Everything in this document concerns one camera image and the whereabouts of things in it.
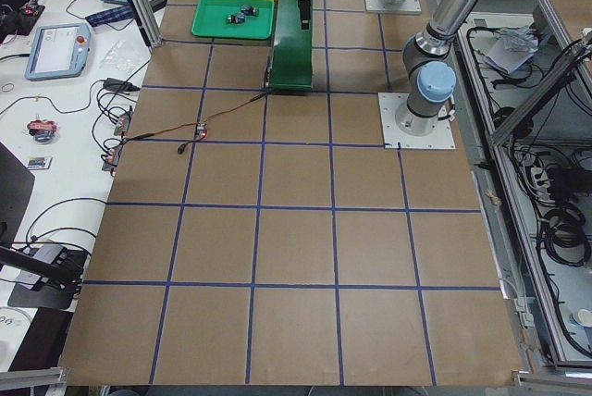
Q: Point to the green plastic tray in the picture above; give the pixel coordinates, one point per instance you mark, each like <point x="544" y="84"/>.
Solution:
<point x="210" y="20"/>

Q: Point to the black power adapter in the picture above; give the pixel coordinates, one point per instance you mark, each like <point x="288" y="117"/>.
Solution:
<point x="119" y="86"/>

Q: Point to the green conveyor belt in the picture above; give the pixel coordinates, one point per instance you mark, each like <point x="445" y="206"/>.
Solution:
<point x="291" y="60"/>

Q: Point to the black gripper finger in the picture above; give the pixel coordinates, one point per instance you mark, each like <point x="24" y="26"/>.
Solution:
<point x="304" y="13"/>

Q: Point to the crumpled white paper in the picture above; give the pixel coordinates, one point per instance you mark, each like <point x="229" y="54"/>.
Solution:
<point x="512" y="49"/>

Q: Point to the small motor controller board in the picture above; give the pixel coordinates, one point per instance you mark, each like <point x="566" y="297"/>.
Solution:
<point x="201" y="131"/>

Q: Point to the teach pendant near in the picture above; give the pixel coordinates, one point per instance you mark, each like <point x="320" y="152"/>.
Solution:
<point x="58" y="52"/>

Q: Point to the green red push button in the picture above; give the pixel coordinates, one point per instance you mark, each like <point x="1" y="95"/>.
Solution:
<point x="236" y="19"/>

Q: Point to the clear plastic bag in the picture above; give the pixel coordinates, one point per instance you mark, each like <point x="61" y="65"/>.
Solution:
<point x="123" y="56"/>

